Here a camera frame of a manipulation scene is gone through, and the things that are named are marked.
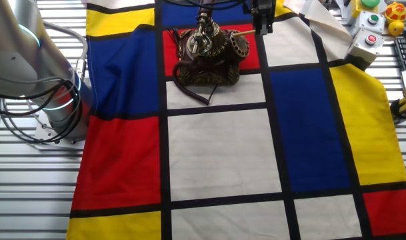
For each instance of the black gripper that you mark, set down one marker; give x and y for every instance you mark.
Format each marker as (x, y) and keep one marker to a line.
(262, 6)

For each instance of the short wooden stick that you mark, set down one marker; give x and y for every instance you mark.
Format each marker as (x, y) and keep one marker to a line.
(244, 33)

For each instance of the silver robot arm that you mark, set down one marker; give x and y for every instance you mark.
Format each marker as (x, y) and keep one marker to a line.
(9, 73)

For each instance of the brass and red phone handset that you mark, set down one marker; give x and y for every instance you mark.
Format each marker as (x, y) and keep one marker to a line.
(206, 8)

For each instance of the antique rotary phone base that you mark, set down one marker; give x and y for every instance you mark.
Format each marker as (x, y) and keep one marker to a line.
(206, 71)

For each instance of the yellow box with green button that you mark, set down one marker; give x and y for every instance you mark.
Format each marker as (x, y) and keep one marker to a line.
(357, 10)

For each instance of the grey box with green button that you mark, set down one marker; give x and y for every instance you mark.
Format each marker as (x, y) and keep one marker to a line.
(362, 23)

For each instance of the grey box with red button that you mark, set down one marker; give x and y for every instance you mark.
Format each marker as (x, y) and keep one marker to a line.
(362, 50)

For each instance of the orange and yellow toy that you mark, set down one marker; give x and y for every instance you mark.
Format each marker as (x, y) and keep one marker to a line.
(396, 12)

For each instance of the colour block tablecloth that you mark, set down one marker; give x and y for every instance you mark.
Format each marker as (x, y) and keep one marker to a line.
(222, 153)

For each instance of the yellow and black clamp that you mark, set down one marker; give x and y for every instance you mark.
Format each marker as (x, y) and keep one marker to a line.
(401, 108)

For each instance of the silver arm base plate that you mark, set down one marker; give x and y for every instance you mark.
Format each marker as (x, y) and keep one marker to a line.
(44, 133)

